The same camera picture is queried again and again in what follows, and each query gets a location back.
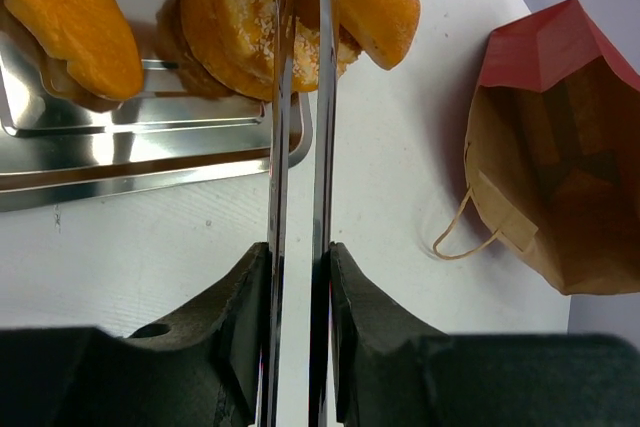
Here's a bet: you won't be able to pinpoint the sugared round fake bun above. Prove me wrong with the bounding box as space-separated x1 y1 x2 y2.
179 0 362 101

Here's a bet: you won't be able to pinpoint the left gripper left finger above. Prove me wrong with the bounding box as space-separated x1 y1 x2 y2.
1 243 268 426

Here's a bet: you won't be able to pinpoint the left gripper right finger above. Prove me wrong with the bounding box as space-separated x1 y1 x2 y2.
328 243 639 426

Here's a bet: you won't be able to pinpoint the stainless steel tray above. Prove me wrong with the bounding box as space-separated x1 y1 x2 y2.
0 0 306 213

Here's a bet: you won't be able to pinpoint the red brown paper bag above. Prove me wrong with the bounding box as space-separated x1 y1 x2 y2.
463 0 639 295

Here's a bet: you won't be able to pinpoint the metal tongs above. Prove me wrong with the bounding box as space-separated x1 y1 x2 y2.
257 0 339 426

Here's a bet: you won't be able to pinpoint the long orange fake loaf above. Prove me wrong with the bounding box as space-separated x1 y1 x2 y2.
3 0 144 101

